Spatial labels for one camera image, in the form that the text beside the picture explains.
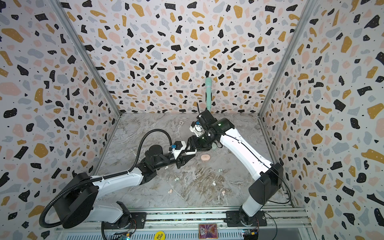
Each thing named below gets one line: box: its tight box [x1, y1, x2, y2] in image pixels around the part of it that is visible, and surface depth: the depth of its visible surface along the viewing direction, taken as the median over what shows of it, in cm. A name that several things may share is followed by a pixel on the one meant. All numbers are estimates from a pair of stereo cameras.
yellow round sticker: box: [154, 231, 166, 240], surface depth 71 cm
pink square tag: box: [198, 223, 218, 240], surface depth 71 cm
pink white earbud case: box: [200, 154, 211, 163], surface depth 97 cm
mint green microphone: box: [205, 77, 213, 110], surface depth 97 cm
